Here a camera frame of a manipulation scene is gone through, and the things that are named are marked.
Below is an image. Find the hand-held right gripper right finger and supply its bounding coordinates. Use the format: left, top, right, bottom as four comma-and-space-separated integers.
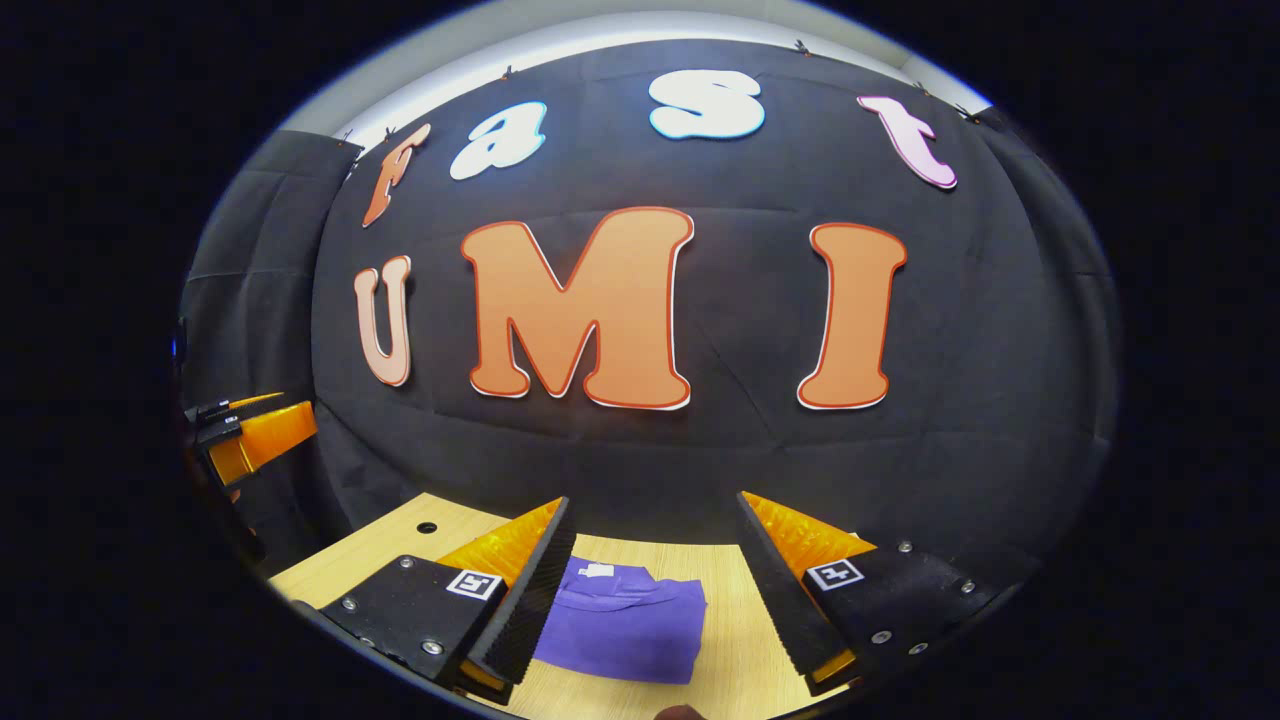
737, 490, 1003, 699

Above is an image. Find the purple knit garment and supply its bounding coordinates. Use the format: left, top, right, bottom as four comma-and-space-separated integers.
530, 557, 708, 686

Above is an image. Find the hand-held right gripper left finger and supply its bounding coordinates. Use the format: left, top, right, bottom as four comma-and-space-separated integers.
318, 496, 579, 707

